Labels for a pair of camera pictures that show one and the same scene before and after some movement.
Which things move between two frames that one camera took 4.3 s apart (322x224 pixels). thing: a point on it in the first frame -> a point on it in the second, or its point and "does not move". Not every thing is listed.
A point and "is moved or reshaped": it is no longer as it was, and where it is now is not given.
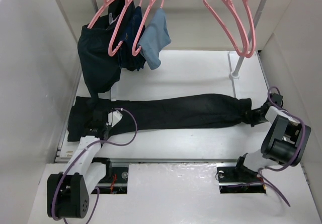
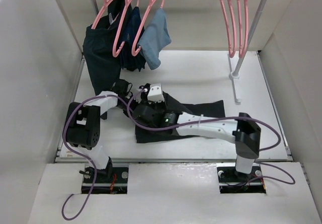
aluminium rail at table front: x=179 y=160 does not move
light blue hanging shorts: x=157 y=38 does not move
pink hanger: x=231 y=2 -> x=226 y=20
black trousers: x=194 y=110 is moved or reshaped
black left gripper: x=89 y=127 -> x=130 y=96
